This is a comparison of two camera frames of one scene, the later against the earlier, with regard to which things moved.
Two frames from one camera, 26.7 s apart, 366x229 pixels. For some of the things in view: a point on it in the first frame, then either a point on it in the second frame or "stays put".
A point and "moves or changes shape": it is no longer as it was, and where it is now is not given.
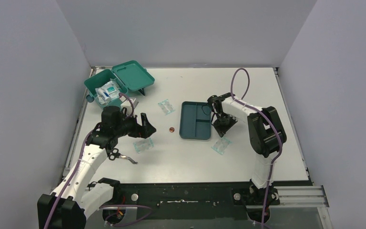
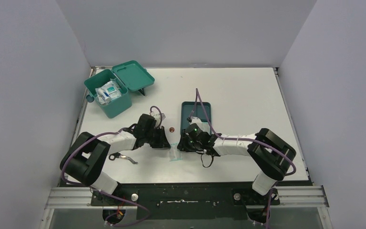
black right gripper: (222, 130) to (184, 145)
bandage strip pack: (142, 145) moves or changes shape
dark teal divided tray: (195, 120) stays put
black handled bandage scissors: (116, 154) stays put
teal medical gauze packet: (111, 88) stays put
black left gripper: (141, 127) to (157, 138)
